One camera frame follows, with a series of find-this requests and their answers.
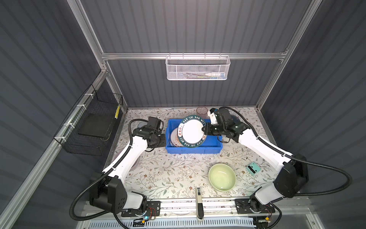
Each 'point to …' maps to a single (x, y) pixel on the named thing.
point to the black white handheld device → (199, 205)
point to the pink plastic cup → (202, 111)
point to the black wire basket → (94, 101)
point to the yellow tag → (117, 112)
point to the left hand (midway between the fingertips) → (162, 142)
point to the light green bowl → (222, 177)
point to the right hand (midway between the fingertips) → (203, 129)
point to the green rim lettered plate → (189, 132)
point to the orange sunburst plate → (175, 140)
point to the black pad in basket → (96, 125)
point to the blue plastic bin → (212, 145)
